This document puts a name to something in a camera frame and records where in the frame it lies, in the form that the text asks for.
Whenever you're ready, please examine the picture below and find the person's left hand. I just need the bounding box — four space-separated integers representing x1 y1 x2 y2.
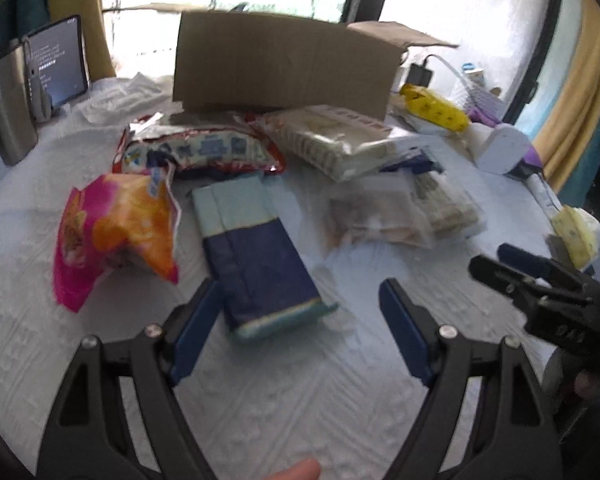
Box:
267 457 323 480

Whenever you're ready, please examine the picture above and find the steel tumbler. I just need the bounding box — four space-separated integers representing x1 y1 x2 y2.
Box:
0 42 40 167

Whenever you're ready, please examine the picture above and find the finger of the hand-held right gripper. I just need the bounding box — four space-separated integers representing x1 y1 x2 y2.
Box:
497 243 588 286
467 255 593 313

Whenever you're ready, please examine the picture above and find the red silver snack bag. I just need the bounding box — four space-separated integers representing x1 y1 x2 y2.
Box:
125 112 166 141

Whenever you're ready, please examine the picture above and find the white basket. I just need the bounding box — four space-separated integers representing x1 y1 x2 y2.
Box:
452 77 503 111

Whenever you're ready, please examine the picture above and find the black charger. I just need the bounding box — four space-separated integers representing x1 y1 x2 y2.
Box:
409 62 433 87

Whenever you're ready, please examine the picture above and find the dark blue teal packet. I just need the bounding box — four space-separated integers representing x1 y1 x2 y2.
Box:
190 177 340 343

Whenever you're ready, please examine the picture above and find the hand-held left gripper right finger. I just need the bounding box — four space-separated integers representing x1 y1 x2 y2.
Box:
378 278 566 480

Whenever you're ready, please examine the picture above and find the pink orange snack bag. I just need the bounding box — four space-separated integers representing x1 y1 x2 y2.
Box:
53 165 181 313

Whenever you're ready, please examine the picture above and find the yellow wet wipes pack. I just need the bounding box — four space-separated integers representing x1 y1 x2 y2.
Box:
399 83 470 132

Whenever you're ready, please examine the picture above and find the yellow white sponge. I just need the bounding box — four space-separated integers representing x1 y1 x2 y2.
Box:
552 205 600 268

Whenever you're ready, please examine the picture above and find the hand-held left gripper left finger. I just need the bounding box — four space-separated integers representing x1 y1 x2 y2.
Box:
35 277 223 480

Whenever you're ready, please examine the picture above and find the clear biscuit pack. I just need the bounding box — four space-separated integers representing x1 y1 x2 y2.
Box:
257 105 421 182

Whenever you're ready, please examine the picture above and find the brown cardboard box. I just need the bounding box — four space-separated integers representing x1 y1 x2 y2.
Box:
102 2 458 121

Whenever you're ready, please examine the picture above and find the crumpled white paper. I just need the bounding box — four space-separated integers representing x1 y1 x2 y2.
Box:
70 72 163 126

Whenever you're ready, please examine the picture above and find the white tablecloth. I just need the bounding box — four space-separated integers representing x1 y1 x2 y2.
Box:
0 72 581 480

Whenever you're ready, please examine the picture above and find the red white blue snack bag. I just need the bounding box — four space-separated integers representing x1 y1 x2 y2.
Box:
112 125 287 178

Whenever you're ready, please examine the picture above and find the white plastic device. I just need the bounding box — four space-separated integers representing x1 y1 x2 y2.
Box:
467 122 531 176

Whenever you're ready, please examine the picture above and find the small white bottle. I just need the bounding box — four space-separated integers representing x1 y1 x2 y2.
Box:
461 62 485 86

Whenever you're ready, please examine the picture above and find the white purple device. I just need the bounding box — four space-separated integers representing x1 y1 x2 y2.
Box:
467 107 546 181

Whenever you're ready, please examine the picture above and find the clear pastry bag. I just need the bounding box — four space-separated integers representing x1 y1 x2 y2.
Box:
324 180 433 250

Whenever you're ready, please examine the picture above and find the black tablet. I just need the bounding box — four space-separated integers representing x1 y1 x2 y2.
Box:
22 14 91 111

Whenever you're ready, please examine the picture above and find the person's right hand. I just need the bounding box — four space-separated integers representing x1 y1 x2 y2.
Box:
572 370 600 401

